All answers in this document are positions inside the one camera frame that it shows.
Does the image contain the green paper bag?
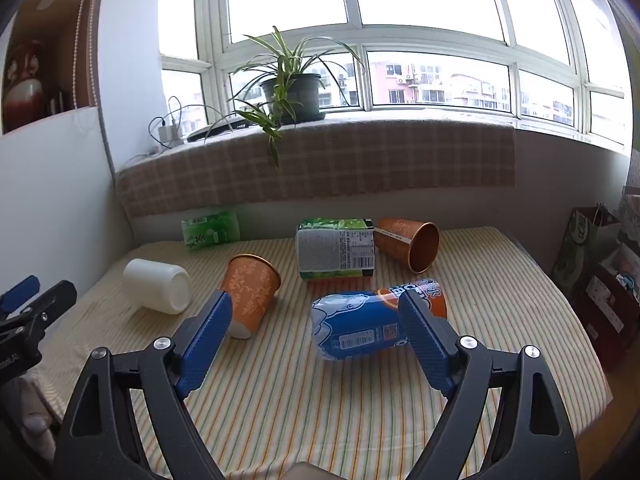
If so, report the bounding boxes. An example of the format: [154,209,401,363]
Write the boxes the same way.
[552,204,624,291]

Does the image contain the potted spider plant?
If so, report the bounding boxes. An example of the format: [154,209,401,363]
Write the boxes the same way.
[207,25,367,170]

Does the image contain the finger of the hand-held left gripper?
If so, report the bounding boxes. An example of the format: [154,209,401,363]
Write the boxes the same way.
[0,280,77,347]
[0,275,41,312]

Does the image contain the white charger with cables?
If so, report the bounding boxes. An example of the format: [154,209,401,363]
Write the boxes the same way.
[147,95,187,159]

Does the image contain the person's left hand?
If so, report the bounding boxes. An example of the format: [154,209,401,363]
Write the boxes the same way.
[11,377,59,461]

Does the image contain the orange patterned paper cup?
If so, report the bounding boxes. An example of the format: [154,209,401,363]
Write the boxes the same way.
[373,217,441,275]
[220,254,282,340]

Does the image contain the white cup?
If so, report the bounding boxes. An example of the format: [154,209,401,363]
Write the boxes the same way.
[122,258,193,316]

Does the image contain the white window frame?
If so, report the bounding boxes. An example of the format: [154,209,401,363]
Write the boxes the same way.
[158,0,629,149]

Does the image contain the wooden wall shelf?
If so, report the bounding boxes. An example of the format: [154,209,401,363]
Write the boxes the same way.
[0,0,99,136]

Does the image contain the black flat device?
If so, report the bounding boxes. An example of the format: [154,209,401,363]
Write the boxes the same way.
[187,119,262,142]

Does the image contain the blue and orange snack packet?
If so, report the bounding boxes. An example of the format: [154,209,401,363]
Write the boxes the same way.
[310,276,449,361]

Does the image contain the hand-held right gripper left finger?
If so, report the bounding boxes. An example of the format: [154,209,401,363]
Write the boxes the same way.
[52,289,234,480]

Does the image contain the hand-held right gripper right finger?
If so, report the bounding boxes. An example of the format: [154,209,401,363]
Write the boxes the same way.
[397,290,581,480]

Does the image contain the dark red box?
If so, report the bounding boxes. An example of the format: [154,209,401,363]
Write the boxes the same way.
[569,259,640,372]

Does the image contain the brown plaid cloth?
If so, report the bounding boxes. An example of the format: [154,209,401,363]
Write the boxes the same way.
[115,119,516,222]

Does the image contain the red patterned jar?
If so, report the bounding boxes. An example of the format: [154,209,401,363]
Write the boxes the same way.
[2,40,47,134]

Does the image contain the white bead cord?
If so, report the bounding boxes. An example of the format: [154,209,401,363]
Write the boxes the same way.
[70,0,97,111]

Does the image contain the green and white packet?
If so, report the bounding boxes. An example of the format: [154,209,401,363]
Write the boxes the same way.
[295,217,377,281]

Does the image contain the green tissue pack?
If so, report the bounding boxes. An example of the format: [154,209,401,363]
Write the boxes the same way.
[180,209,241,254]

